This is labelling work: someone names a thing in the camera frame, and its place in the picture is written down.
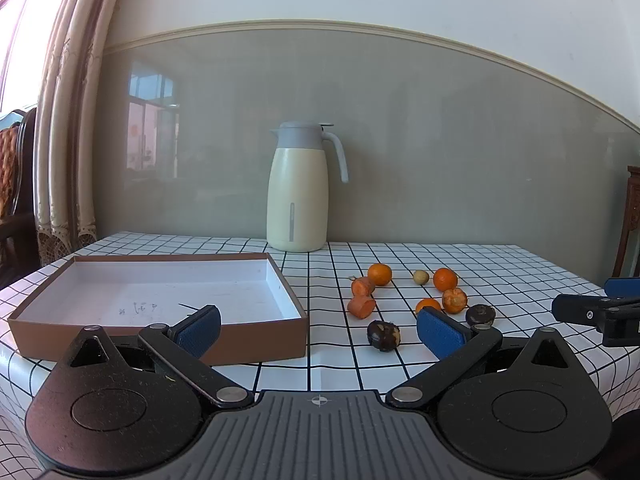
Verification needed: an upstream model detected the peeled rough mandarin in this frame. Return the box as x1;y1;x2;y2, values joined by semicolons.
442;287;468;314

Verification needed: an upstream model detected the orange mandarin front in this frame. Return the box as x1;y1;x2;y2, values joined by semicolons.
414;298;442;313

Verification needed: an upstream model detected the orange mandarin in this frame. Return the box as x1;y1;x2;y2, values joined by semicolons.
433;268;459;292
367;262;393;287
414;298;442;313

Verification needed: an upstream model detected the small yellow-green longan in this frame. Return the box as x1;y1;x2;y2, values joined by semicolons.
412;270;430;285

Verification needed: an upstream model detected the carrot piece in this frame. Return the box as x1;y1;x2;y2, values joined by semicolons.
347;296;376;320
349;276;376;297

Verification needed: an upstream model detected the dark wooden furniture right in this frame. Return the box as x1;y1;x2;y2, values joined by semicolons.
612;166;640;278

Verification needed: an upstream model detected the brown cardboard box tray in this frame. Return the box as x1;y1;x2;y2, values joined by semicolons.
8;254;308;365

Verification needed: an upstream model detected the white grid tablecloth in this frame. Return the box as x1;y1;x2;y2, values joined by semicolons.
1;232;639;479

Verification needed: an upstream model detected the wooden bench with cushion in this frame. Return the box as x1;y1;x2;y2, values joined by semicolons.
1;108;40;288

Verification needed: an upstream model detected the cream thermos jug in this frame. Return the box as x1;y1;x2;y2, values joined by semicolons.
266;122;349;252

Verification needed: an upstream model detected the beige lace curtain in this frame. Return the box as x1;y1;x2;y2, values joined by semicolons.
34;0;117;264

